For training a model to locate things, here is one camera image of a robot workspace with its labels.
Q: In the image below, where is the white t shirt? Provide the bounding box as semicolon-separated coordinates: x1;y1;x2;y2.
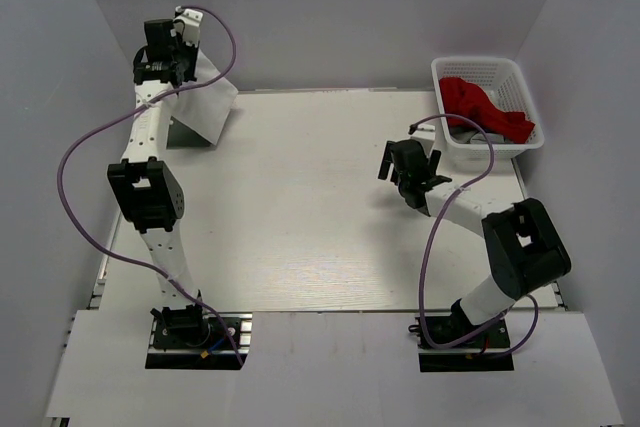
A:
172;78;239;146

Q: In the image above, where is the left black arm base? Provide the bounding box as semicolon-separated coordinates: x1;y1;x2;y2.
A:
145;305;252;371

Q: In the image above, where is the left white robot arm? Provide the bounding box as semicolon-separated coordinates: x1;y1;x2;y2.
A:
107;19;199;312

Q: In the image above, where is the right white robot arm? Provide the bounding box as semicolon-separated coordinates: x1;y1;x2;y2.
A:
378;139;572;346

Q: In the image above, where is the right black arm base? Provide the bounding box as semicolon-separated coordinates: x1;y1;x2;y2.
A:
408;301;514;373

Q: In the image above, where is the grey t shirt in basket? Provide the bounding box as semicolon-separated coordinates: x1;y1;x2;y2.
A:
447;118;513;144

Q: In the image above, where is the red t shirt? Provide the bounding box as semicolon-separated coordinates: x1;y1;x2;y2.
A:
439;77;535;144

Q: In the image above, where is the folded dark green t shirt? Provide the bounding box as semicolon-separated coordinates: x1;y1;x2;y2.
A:
166;117;212;150

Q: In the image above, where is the white plastic basket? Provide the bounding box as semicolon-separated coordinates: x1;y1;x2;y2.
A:
431;56;544;161

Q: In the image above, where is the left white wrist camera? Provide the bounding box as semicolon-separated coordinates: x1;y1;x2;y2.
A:
173;6;203;47

